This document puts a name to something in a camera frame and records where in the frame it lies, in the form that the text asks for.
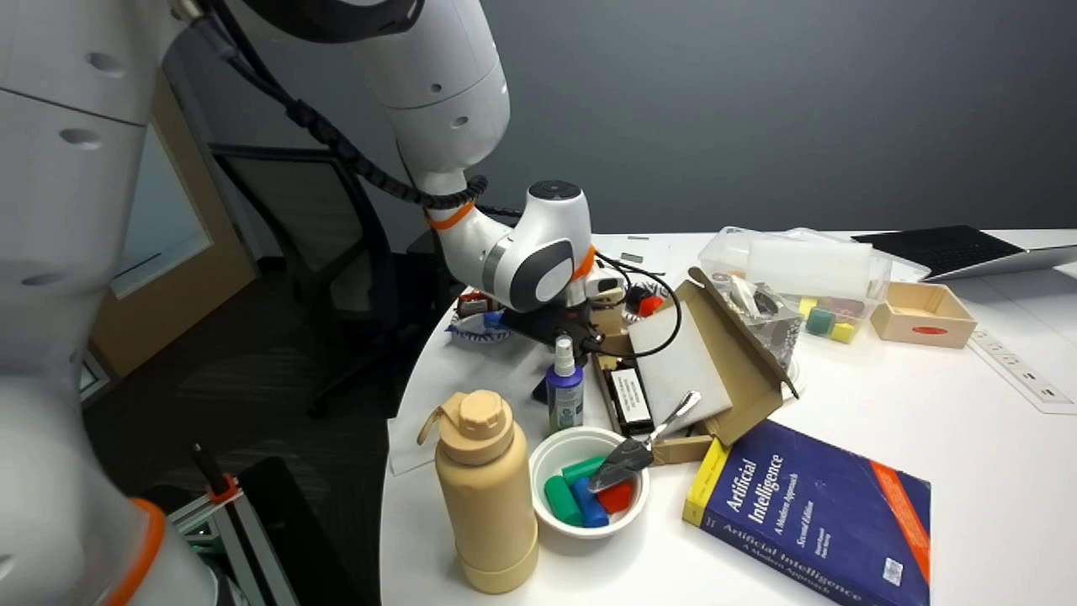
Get blue hardcover book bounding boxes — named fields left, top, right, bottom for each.
left=682, top=418, right=932, bottom=606

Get clear plastic container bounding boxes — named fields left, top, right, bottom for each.
left=697, top=226, right=894, bottom=345

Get clear plastic bag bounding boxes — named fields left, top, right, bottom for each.
left=714, top=273, right=805, bottom=373

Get beige water bottle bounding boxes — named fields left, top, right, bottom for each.
left=417, top=389, right=540, bottom=595

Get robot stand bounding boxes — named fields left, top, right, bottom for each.
left=165, top=444, right=371, bottom=606

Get open cardboard box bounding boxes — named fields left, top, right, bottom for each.
left=589, top=267, right=800, bottom=466

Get white bowl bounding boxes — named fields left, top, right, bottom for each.
left=528, top=426, right=651, bottom=540

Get blue patterned plate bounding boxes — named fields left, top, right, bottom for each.
left=445, top=313, right=516, bottom=347

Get blue spray bottle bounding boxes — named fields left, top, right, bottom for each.
left=546, top=334, right=586, bottom=435

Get black device with white label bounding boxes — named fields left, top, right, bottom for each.
left=605, top=364, right=656, bottom=437

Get white power strip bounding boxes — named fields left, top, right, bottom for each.
left=967, top=327, right=1077, bottom=416

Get black office chair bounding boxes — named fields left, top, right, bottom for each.
left=208, top=142, right=459, bottom=419

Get red block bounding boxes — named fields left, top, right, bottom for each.
left=596, top=480, right=634, bottom=516

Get black laptop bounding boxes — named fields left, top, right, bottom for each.
left=851, top=224, right=1077, bottom=283

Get green block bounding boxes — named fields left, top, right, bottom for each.
left=562, top=455, right=607, bottom=487
left=544, top=476, right=584, bottom=529

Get white foam sheet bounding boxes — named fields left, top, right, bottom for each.
left=627, top=300, right=734, bottom=431

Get metal tongs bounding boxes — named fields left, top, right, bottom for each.
left=586, top=390, right=703, bottom=494

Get blue block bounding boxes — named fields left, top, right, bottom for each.
left=572, top=477, right=611, bottom=529

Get wooden door with glass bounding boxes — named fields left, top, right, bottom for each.
left=88, top=71, right=259, bottom=381

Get wooden box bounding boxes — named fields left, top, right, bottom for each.
left=869, top=281, right=979, bottom=350

